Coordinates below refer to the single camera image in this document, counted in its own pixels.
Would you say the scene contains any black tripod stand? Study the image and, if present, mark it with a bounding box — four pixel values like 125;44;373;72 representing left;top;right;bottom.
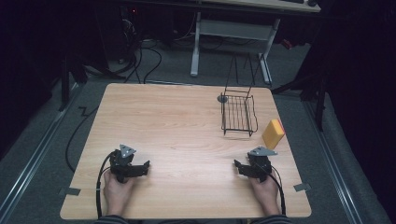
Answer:
271;66;330;133

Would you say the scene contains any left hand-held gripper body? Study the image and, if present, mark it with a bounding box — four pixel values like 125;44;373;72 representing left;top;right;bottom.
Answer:
108;144;142;184

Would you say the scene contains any dark computer tower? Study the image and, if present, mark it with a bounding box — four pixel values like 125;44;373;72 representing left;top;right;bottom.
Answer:
120;5;145;64

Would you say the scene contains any black metal stand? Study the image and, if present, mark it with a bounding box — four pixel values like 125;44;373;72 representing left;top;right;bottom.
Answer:
57;54;89;112

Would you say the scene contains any black wire rack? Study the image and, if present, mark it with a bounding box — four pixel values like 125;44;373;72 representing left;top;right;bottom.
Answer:
217;52;266;138

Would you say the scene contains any black floor cable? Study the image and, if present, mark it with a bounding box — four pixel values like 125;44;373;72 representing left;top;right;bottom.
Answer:
64;105;101;174

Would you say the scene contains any person's striped sleeve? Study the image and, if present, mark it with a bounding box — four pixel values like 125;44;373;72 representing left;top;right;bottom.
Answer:
251;214;293;224
93;215;129;224

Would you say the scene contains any white table frame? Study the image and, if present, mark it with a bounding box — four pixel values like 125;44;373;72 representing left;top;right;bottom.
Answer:
189;0;322;86

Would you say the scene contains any yellow sponge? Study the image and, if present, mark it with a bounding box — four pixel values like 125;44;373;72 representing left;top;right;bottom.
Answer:
262;119;287;150

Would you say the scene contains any grey tape piece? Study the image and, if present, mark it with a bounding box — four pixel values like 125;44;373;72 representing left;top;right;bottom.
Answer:
292;182;312;192
58;187;81;197

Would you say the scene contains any bundle of black floor cables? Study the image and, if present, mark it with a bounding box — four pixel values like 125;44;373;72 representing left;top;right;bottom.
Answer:
118;36;163;84

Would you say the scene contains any person's right hand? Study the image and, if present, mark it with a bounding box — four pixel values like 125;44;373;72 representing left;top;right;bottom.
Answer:
248;176;281;217

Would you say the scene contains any person's left striped sleeve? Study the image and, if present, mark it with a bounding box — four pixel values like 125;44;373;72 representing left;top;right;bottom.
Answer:
93;215;129;224

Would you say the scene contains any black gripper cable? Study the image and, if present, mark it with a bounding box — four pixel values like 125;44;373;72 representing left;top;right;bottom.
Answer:
268;164;287;217
95;151;116;219

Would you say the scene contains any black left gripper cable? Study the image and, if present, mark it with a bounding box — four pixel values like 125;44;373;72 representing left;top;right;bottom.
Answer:
95;151;116;219

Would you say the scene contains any person's right striped sleeve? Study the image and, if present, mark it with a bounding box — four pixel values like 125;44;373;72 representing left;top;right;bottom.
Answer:
251;214;293;224

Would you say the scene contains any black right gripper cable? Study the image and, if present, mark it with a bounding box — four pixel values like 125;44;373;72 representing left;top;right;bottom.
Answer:
268;164;287;217

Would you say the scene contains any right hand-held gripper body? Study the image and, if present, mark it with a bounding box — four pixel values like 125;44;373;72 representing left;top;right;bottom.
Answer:
246;146;278;184

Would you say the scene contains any person's left hand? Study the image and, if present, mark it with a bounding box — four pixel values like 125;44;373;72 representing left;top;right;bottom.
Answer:
103;170;135;217

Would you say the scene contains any metal floor rail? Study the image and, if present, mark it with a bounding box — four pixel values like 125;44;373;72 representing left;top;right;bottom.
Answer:
303;101;364;224
0;82;82;222

